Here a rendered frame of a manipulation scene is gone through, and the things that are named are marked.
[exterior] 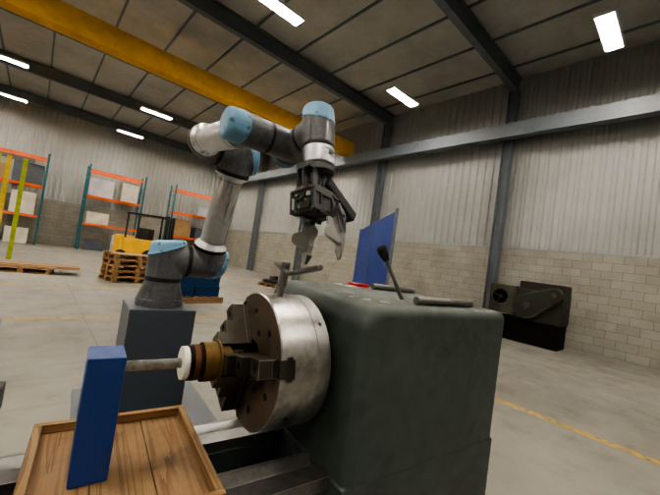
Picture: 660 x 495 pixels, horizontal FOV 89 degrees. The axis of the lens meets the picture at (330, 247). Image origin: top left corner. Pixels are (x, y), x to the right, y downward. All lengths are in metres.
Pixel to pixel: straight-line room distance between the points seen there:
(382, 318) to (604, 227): 10.03
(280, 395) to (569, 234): 10.26
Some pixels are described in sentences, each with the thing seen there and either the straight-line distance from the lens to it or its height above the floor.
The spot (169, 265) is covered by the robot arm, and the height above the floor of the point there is 1.24.
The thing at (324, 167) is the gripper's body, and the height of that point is 1.53.
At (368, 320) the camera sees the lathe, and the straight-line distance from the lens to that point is 0.75.
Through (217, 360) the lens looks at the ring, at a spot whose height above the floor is 1.09.
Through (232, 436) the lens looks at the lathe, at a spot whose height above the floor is 0.86.
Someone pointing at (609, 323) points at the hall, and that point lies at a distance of 10.42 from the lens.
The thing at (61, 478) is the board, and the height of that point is 0.88.
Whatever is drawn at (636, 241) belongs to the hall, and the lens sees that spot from 10.49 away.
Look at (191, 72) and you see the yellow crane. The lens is 12.01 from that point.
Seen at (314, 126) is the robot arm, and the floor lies 1.62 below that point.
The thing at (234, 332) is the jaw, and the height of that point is 1.14.
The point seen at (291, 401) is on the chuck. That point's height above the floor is 1.04.
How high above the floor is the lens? 1.34
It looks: 2 degrees up
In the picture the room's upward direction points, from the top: 8 degrees clockwise
